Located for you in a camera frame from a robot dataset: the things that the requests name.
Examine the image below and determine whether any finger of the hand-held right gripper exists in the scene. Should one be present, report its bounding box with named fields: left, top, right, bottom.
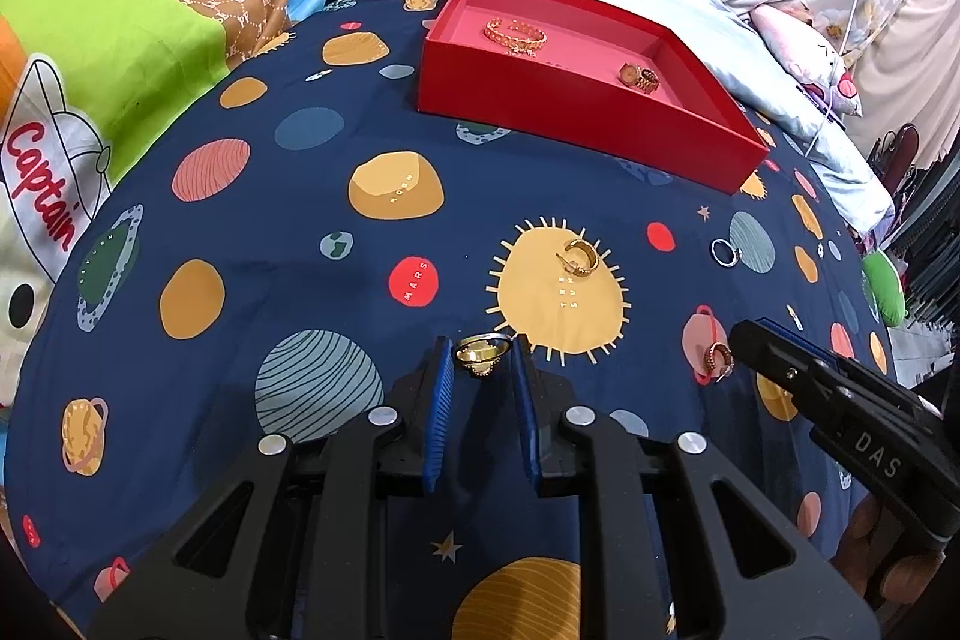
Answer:
left=730, top=317, right=857, bottom=420

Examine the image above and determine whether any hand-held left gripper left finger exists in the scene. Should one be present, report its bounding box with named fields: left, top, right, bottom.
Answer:
left=88, top=335, right=457, bottom=640

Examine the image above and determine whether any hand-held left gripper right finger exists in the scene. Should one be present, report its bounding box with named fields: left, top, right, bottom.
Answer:
left=510, top=335, right=880, bottom=640

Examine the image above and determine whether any gold signet ring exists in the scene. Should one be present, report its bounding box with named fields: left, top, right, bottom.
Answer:
left=454, top=332, right=515, bottom=378

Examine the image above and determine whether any red cardboard box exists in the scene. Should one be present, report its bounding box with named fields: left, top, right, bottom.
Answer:
left=417, top=0, right=772, bottom=196

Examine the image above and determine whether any gold wrist watch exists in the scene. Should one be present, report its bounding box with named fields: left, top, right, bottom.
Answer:
left=618, top=63, right=662, bottom=95

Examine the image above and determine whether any gold chain link bracelet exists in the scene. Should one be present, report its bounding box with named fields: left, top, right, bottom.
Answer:
left=484, top=16, right=549, bottom=59

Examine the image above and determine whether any person's right hand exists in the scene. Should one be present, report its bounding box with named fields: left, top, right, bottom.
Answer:
left=832, top=496, right=960, bottom=640

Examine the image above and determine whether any green plush object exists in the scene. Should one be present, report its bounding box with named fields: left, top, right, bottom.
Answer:
left=861, top=250, right=910, bottom=327

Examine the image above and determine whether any navy planet print blanket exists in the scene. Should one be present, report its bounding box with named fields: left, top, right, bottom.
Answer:
left=0, top=0, right=901, bottom=640

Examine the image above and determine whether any light blue quilt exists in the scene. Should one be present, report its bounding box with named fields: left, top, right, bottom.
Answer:
left=336, top=0, right=898, bottom=236

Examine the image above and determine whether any pink printed pillow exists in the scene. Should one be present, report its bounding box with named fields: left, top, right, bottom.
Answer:
left=750, top=2, right=865, bottom=121

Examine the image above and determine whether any beige curtain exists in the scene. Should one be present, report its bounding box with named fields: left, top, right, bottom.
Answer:
left=853, top=0, right=960, bottom=150

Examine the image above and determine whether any colourful cartoon monkey blanket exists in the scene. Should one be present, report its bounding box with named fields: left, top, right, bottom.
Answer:
left=0, top=0, right=385, bottom=412

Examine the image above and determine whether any white cord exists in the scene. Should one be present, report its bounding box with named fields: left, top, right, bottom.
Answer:
left=808, top=0, right=865, bottom=163

